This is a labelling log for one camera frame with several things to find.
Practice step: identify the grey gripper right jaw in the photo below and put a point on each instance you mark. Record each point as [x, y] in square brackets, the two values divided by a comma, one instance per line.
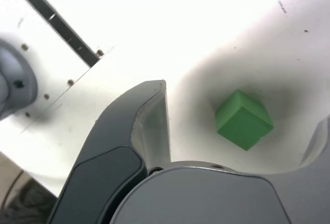
[219, 198]

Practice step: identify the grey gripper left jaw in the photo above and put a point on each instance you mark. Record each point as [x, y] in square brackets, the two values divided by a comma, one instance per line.
[103, 157]

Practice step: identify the green cube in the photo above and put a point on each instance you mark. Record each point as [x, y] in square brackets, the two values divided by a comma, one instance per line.
[245, 128]

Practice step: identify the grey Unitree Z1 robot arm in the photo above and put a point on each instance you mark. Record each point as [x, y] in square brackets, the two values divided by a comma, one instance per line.
[15, 79]

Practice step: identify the black tape strip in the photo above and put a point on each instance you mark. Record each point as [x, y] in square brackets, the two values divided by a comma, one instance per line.
[64, 28]

